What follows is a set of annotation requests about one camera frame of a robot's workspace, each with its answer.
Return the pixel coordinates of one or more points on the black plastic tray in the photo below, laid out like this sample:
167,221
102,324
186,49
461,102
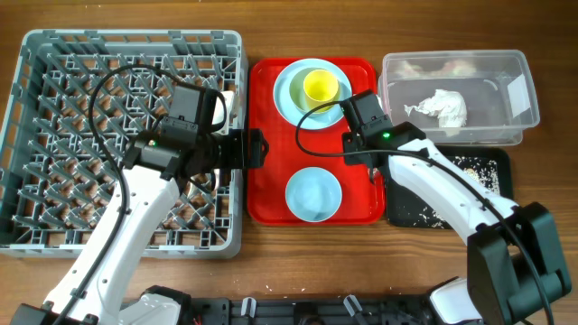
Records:
403,204

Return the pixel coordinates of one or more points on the grey dishwasher rack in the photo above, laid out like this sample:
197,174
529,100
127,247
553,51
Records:
78,97

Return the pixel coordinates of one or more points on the white napkin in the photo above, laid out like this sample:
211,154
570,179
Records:
447,106

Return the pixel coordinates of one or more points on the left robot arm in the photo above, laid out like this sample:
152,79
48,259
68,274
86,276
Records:
157,168

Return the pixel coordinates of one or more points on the white plastic spoon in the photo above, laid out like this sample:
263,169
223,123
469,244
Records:
219,116

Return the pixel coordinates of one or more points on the small light blue bowl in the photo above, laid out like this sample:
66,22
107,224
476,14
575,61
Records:
313,195

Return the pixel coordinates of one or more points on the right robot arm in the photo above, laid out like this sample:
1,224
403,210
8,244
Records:
515,260

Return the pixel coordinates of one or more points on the light green bowl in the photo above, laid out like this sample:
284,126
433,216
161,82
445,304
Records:
296,88

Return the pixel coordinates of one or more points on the yellow plastic cup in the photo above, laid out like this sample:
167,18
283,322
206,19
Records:
319,87

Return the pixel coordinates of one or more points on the large light blue plate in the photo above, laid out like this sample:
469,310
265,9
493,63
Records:
288,109

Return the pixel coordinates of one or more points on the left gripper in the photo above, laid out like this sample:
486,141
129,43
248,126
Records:
238,157

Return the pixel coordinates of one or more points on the clear plastic bin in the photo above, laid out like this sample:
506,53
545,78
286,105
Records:
497,86

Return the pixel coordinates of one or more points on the rice food leftovers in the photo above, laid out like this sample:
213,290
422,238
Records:
483,170

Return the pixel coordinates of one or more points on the red plastic tray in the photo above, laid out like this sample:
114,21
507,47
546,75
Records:
295,144

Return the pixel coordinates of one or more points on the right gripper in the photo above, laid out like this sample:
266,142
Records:
350,157

